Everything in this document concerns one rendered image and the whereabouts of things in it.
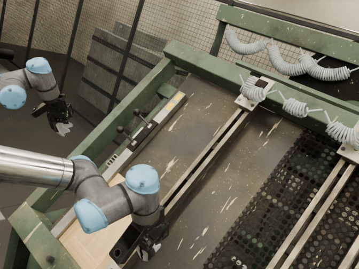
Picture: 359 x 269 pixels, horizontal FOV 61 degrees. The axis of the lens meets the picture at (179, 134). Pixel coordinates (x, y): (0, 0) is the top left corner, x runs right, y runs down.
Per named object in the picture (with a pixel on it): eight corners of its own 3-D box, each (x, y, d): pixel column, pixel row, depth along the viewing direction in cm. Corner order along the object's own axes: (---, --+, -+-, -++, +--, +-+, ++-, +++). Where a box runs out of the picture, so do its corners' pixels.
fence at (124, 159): (55, 233, 145) (49, 231, 142) (180, 95, 168) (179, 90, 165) (60, 239, 143) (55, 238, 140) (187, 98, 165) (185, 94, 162)
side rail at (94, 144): (38, 206, 163) (24, 200, 154) (170, 68, 190) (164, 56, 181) (44, 213, 160) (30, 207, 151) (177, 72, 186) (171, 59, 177)
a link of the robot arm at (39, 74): (21, 59, 109) (45, 53, 112) (32, 85, 117) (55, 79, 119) (23, 69, 104) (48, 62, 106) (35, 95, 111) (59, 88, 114)
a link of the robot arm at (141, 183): (115, 170, 68) (148, 156, 72) (120, 201, 75) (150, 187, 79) (131, 194, 63) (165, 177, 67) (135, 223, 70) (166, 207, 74)
